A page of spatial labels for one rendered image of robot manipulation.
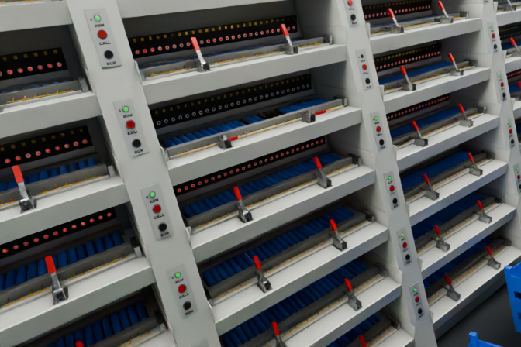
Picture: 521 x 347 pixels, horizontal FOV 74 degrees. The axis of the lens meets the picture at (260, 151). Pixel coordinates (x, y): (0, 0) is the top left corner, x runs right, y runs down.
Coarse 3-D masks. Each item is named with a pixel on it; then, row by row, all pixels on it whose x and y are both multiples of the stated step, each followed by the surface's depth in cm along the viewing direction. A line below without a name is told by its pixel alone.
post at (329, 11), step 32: (320, 0) 107; (352, 32) 104; (352, 64) 103; (352, 128) 111; (384, 128) 109; (384, 160) 109; (384, 192) 109; (384, 256) 115; (416, 256) 115; (416, 320) 114
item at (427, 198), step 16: (464, 144) 153; (480, 144) 147; (432, 160) 143; (448, 160) 143; (464, 160) 142; (480, 160) 143; (496, 160) 142; (400, 176) 134; (416, 176) 134; (432, 176) 133; (448, 176) 134; (464, 176) 134; (480, 176) 132; (496, 176) 138; (416, 192) 125; (432, 192) 121; (448, 192) 124; (464, 192) 128; (416, 208) 117; (432, 208) 119
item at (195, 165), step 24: (288, 96) 113; (336, 96) 110; (360, 96) 103; (192, 120) 98; (336, 120) 101; (360, 120) 106; (240, 144) 88; (264, 144) 90; (288, 144) 94; (168, 168) 79; (192, 168) 82; (216, 168) 85
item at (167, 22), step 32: (288, 0) 117; (384, 0) 137; (32, 32) 84; (64, 32) 87; (128, 32) 94; (160, 32) 98; (192, 96) 102; (64, 128) 87; (96, 128) 90; (128, 224) 93; (288, 224) 116
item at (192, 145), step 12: (312, 108) 102; (324, 108) 105; (264, 120) 96; (276, 120) 97; (288, 120) 98; (228, 132) 90; (240, 132) 92; (180, 144) 86; (192, 144) 86; (204, 144) 87
